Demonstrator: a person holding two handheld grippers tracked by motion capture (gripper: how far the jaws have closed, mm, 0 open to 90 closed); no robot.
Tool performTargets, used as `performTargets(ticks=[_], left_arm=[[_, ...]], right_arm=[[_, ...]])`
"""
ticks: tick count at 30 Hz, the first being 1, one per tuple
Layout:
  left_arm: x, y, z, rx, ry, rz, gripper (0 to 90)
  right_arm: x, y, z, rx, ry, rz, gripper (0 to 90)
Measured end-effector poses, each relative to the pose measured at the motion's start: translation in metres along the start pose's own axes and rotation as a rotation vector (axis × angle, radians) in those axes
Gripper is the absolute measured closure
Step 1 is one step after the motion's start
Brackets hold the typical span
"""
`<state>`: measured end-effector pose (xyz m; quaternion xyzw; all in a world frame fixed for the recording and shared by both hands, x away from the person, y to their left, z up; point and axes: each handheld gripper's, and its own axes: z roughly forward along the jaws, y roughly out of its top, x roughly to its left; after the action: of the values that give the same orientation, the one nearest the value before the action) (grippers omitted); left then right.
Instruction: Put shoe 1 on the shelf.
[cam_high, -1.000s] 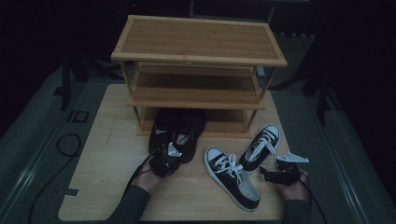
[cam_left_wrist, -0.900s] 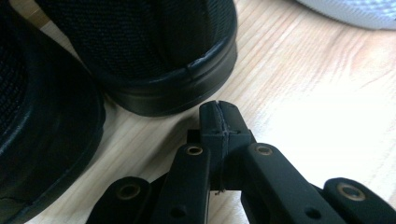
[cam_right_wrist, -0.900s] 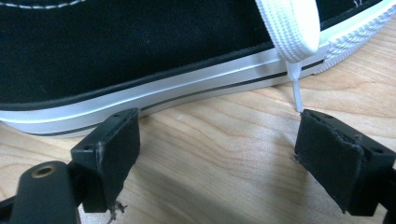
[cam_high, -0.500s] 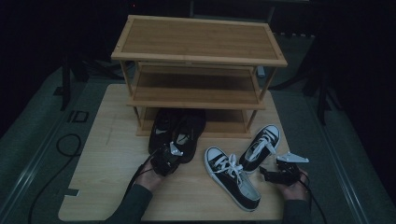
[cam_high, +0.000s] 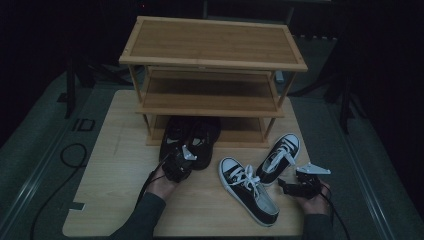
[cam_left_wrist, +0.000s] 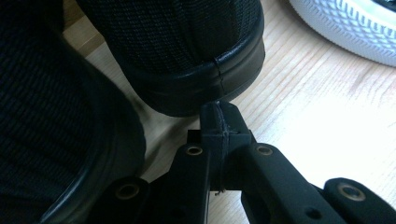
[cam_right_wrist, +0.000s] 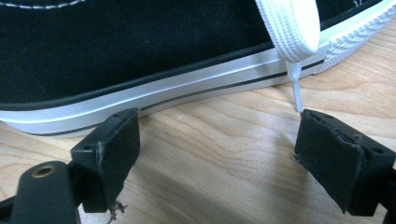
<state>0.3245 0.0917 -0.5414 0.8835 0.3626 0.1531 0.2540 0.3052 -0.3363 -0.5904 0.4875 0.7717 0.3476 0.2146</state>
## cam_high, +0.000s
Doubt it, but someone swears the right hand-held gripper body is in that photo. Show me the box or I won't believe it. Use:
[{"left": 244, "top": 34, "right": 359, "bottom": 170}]
[{"left": 293, "top": 162, "right": 332, "bottom": 200}]

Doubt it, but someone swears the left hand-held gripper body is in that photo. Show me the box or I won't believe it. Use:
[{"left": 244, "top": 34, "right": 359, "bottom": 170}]
[{"left": 162, "top": 144, "right": 198, "bottom": 184}]

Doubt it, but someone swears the black canvas sneaker white sole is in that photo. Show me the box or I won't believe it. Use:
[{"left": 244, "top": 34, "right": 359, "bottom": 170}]
[
  {"left": 218, "top": 157, "right": 280, "bottom": 228},
  {"left": 255, "top": 133, "right": 301, "bottom": 187}
]

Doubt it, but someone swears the plain black shoe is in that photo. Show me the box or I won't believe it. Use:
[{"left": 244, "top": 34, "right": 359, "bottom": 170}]
[
  {"left": 159, "top": 115, "right": 198, "bottom": 174},
  {"left": 189, "top": 116, "right": 222, "bottom": 171}
]

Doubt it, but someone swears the wooden shoe rack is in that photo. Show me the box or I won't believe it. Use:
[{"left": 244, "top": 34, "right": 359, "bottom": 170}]
[{"left": 118, "top": 15, "right": 309, "bottom": 149}]

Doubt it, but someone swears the person's right hand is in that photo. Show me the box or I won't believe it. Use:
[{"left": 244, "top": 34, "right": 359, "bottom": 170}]
[{"left": 294, "top": 181, "right": 332, "bottom": 216}]

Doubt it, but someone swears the person's left hand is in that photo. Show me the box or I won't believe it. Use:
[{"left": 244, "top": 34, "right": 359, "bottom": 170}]
[{"left": 145, "top": 165, "right": 183, "bottom": 201}]

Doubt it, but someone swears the dark metal stand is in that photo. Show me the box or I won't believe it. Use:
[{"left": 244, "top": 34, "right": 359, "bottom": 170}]
[{"left": 64, "top": 56, "right": 78, "bottom": 119}]

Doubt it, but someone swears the left hand-held gripper cable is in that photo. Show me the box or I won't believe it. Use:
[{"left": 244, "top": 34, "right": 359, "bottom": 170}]
[{"left": 135, "top": 159, "right": 168, "bottom": 208}]

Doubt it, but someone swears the black floor cable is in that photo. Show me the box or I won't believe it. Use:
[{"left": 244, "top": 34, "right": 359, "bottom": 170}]
[{"left": 29, "top": 143, "right": 88, "bottom": 240}]

